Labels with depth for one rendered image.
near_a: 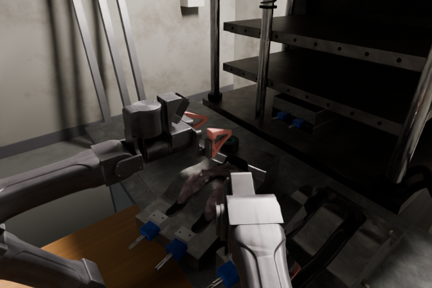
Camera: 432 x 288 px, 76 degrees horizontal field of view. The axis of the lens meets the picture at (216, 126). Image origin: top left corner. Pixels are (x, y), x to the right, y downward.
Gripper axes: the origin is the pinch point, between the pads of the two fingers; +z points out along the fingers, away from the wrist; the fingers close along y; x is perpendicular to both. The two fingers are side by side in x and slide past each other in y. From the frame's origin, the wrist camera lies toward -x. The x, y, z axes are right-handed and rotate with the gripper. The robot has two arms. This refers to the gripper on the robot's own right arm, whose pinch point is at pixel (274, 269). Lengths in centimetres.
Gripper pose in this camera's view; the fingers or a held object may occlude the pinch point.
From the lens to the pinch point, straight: 62.9
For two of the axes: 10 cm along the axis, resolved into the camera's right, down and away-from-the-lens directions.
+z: 4.0, 6.3, 6.7
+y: -6.0, -3.7, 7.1
